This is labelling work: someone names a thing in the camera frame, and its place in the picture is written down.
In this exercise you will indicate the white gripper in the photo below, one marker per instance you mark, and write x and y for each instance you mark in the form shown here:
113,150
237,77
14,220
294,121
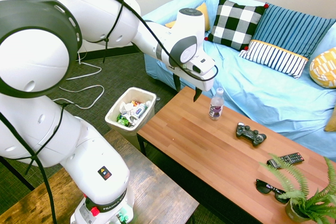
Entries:
206,82

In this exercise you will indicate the clear plastic bottle purple label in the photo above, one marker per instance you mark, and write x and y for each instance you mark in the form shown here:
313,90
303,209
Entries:
216,108

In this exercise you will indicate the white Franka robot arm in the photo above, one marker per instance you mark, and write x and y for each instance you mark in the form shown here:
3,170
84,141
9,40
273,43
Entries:
92,11

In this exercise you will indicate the white trash bin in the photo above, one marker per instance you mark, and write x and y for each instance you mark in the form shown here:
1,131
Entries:
152,116
115,111

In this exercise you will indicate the silver can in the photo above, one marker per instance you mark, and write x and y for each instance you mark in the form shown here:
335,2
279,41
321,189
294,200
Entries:
148,104

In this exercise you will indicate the orange tea can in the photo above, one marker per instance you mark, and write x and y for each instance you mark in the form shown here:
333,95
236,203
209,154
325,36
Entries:
134,102

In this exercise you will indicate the sofa with light blue cover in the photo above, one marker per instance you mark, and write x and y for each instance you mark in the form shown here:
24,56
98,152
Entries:
249,90

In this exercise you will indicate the crumpled white tissue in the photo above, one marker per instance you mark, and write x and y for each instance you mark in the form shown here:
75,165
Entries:
125,108

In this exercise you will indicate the green snack wrapper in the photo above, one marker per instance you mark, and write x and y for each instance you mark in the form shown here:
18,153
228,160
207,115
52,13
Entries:
122,121

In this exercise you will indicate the black game controller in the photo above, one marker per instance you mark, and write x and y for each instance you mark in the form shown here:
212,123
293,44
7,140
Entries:
248,132

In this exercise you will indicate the plain yellow pillow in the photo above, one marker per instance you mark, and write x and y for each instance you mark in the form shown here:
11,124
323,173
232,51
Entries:
206,14

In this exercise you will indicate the black white checkered pillow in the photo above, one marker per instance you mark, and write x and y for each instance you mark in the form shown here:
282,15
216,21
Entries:
233,24

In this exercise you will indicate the white navy striped pillow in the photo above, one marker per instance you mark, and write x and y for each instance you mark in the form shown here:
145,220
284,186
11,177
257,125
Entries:
275,58

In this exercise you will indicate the rustic wooden robot table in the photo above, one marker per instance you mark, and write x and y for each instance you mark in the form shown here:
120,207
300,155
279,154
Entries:
157,192

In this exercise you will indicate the blue striped pillow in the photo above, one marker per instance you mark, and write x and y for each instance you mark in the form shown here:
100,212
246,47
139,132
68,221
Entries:
288,27

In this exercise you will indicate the black remote control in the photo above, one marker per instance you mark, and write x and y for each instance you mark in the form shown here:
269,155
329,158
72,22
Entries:
288,159

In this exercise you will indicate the black sunglasses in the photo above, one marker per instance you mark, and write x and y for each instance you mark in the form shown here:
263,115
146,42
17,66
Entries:
263,187

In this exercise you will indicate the yellow white patterned pillow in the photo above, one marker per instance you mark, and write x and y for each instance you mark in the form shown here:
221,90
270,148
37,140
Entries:
324,69

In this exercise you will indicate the mustard pillow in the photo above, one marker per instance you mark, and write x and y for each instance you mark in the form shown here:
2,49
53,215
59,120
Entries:
333,123

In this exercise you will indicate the green plant pot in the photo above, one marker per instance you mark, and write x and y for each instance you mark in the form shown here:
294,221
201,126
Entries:
291,212

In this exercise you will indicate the green fern plant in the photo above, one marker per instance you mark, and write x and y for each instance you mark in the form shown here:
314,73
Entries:
309,203

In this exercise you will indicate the wooden coffee table black frame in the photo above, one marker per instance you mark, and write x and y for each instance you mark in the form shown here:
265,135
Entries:
197,150

